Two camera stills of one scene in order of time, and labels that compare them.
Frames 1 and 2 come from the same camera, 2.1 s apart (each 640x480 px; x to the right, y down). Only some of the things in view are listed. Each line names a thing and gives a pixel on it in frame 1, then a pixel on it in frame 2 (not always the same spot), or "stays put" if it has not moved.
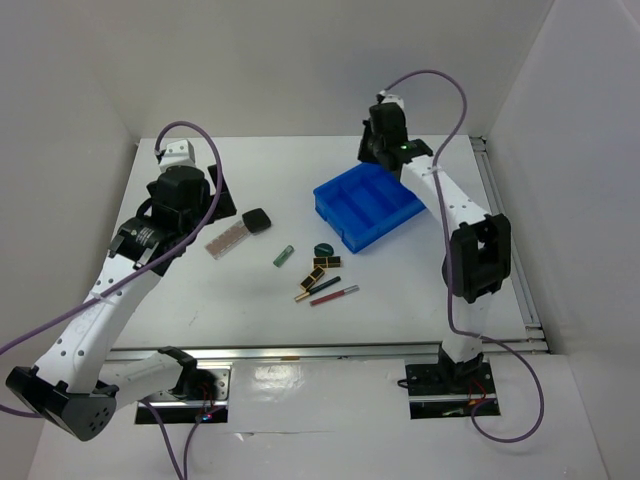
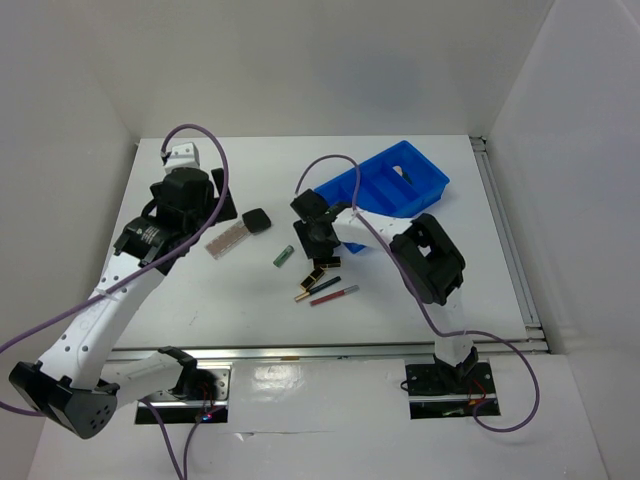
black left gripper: x=224 y=205 stays put
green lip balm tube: x=283 y=256 stays put
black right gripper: x=363 y=153 -> x=310 y=247
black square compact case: x=257 y=220 stays put
